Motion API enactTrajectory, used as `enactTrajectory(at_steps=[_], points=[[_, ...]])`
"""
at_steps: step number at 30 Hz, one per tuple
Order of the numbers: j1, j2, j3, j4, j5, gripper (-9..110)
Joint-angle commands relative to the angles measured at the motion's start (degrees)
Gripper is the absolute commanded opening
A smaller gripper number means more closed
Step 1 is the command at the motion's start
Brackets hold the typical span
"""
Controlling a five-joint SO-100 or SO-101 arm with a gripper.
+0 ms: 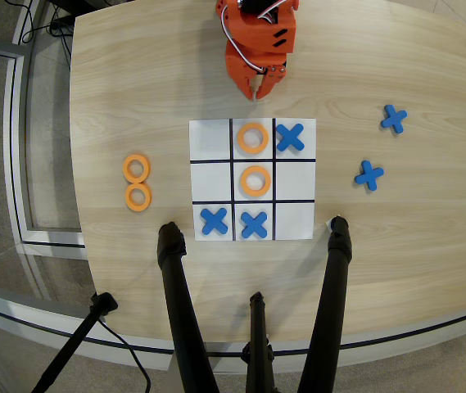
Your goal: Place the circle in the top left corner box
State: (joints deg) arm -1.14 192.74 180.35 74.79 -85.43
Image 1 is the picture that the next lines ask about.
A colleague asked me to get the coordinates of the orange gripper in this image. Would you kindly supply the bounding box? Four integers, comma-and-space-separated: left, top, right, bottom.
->
224, 40, 289, 102

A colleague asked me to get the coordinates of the orange foam ring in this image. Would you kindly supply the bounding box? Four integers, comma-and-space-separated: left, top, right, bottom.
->
124, 183, 152, 213
122, 153, 152, 184
240, 165, 273, 197
237, 122, 271, 156

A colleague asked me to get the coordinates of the blue foam cross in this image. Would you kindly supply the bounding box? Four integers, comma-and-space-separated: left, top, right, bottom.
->
240, 210, 269, 240
275, 124, 305, 154
380, 104, 409, 135
354, 160, 386, 192
200, 207, 229, 237

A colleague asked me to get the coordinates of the white tic-tac-toe paper board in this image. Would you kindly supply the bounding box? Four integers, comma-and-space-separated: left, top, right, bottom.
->
188, 117, 318, 242

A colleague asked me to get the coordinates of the black tripod leg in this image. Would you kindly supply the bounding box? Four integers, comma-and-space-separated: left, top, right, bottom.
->
156, 221, 221, 393
240, 291, 278, 393
296, 215, 354, 393

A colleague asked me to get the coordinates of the thin black stand leg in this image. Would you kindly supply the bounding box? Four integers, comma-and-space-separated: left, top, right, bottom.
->
30, 291, 119, 393

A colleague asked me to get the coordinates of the white red servo cable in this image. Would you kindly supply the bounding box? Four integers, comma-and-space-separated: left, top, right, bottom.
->
219, 6, 278, 78

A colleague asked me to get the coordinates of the black cable bundle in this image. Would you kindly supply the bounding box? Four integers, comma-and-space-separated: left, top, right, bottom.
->
18, 0, 75, 62

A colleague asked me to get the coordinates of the grey metal floor frame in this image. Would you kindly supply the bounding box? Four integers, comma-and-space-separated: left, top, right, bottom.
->
0, 34, 87, 251

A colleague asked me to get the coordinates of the black floor cable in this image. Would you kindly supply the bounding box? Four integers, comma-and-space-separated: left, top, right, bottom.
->
96, 317, 152, 393

